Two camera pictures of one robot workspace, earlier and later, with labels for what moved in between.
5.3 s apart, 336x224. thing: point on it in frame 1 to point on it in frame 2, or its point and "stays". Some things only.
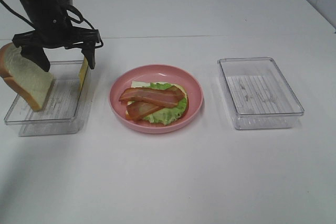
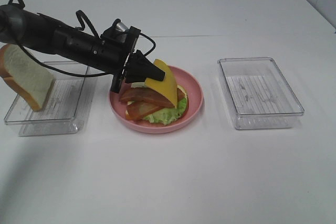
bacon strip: [137, 110] stays
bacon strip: [153, 97] stays
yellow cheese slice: [83, 73] to [167, 88]
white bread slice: [143, 84] stays
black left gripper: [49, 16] to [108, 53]
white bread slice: [33, 82] stays
